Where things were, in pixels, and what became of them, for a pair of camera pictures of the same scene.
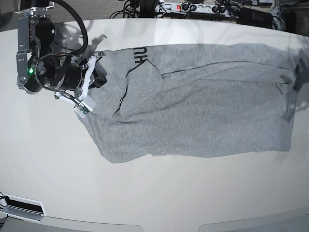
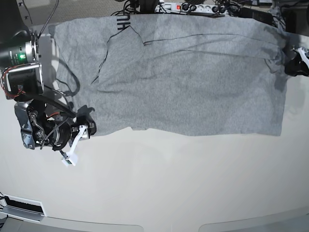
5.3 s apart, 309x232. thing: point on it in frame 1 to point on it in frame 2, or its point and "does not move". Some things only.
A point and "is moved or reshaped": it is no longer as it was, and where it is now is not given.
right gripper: x=77 y=76 to x=64 y=132
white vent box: x=23 y=208 does not move
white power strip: x=226 y=10 does not move
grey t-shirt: x=189 y=99 is moved or reshaped
